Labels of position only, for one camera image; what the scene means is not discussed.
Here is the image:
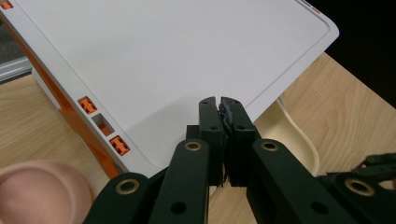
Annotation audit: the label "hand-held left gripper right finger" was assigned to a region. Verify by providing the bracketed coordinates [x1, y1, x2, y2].
[219, 96, 262, 189]

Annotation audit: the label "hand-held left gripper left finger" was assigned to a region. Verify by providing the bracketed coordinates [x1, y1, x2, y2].
[186, 96, 227, 188]

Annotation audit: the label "cream perforated clog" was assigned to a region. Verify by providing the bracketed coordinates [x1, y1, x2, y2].
[253, 98, 321, 178]

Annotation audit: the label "white shoe rack orange legs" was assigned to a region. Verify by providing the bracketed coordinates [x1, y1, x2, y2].
[0, 0, 340, 180]

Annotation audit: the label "pink slide slipper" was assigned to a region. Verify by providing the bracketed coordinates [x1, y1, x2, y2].
[0, 160, 93, 224]

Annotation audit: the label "metal floor rail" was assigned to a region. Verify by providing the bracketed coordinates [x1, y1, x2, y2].
[0, 56, 33, 82]

